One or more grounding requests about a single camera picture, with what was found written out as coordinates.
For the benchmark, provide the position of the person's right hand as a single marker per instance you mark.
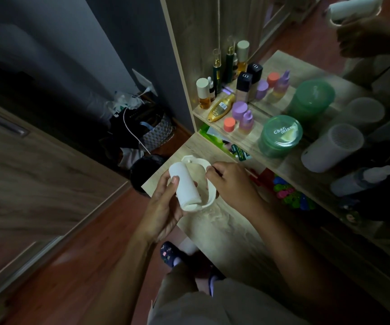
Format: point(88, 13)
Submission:
point(235, 189)

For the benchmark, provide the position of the person's left hand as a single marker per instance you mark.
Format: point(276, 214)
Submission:
point(159, 213)

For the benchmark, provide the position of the white lint roll refill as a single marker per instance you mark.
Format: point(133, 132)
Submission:
point(186, 186)

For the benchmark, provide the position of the person's left forearm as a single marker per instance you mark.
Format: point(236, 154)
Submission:
point(127, 284)

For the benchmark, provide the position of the person's right forearm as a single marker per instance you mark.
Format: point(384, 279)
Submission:
point(289, 260)

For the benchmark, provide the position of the person's left blue clog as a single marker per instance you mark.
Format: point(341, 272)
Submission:
point(166, 253)

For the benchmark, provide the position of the person's left purple sock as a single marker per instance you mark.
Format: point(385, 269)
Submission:
point(177, 261)

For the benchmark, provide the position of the person's beige trousers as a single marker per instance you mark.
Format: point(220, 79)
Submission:
point(198, 308)

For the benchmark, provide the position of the red box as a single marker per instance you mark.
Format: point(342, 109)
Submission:
point(264, 177)

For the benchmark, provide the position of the dark green card packet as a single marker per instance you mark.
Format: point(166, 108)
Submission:
point(240, 153)

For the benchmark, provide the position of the black trash bin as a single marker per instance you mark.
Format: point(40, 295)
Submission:
point(147, 174)

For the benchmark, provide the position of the pile of colourful clips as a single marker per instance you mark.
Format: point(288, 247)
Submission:
point(293, 196)

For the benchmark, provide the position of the white cloth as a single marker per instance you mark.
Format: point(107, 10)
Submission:
point(130, 158)

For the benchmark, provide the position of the jar with coral cap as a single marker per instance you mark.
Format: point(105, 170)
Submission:
point(229, 125)

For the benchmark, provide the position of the purple spray bottle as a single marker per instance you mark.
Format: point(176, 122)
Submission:
point(246, 123)

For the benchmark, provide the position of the green round jar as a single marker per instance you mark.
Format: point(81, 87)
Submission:
point(279, 138)

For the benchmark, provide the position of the grey woven basket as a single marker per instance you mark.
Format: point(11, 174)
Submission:
point(159, 133)

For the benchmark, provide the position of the jar with purple cap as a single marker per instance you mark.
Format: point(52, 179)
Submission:
point(239, 109)

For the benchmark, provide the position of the gold shampoo bottle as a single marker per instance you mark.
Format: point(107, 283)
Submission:
point(221, 108)

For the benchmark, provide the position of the small purple tube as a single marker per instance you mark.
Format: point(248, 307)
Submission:
point(227, 91)

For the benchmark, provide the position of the amber bottle with white cap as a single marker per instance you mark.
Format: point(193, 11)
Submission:
point(204, 96)

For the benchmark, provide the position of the small white dropper bottle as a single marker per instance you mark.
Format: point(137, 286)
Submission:
point(211, 93)

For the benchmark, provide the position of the white cylindrical speaker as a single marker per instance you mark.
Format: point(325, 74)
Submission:
point(330, 152)

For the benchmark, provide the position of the foundation bottle with black cap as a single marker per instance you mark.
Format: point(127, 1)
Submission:
point(244, 81)

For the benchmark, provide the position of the dark green dropper bottle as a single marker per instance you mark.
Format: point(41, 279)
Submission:
point(217, 74)

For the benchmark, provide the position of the white plastic bag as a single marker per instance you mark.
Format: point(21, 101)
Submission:
point(124, 101)

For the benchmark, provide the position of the clear spray bottle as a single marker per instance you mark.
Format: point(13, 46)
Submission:
point(360, 181)

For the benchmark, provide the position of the dressing table mirror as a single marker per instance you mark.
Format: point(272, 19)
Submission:
point(303, 67)

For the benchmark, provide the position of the black glossy bag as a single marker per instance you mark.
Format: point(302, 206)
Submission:
point(384, 206)

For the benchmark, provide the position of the wooden dressing table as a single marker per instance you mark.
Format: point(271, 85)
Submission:
point(188, 30)

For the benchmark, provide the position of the white wall outlet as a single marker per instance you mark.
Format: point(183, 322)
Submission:
point(142, 81)

